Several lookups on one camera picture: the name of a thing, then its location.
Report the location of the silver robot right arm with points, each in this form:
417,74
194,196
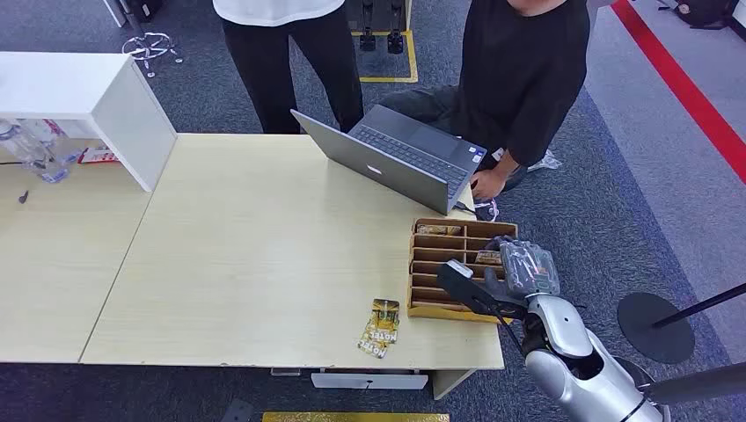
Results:
574,361

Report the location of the clear plastic bag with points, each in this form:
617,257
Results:
545,162

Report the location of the cardboard card organizer box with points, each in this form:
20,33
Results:
443,271

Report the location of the thick grey pole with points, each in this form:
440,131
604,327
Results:
699,384

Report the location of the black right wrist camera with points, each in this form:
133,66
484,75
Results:
466,288

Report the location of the person's left forearm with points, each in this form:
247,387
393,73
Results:
507,163

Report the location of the white under-desk drawer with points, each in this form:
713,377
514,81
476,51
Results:
367,381

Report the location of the black backpack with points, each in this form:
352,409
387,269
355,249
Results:
705,11

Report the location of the chrome chair base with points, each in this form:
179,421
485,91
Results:
148,48

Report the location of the black round stand base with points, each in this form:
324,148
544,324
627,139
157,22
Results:
650,329

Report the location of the small black clip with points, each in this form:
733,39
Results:
23,197

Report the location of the black floor plate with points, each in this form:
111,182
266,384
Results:
236,411

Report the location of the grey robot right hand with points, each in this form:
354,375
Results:
527,274

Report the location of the red and white packet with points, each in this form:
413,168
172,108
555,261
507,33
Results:
96,156

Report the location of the black robot legs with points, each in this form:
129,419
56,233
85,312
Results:
382,29

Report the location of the white desk shelf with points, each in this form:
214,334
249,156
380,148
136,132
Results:
87,93

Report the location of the gold hotel key card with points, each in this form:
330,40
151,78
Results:
486,258
437,230
387,317
372,343

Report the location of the grey laptop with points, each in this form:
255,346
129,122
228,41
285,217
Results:
402,160

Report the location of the clear plastic water bottle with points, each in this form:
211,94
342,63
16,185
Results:
49,134
29,154

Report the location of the person's left hand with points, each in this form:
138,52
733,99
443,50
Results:
486,183

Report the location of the standing person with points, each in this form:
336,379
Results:
280,64

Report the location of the seated person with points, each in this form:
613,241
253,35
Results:
519,76

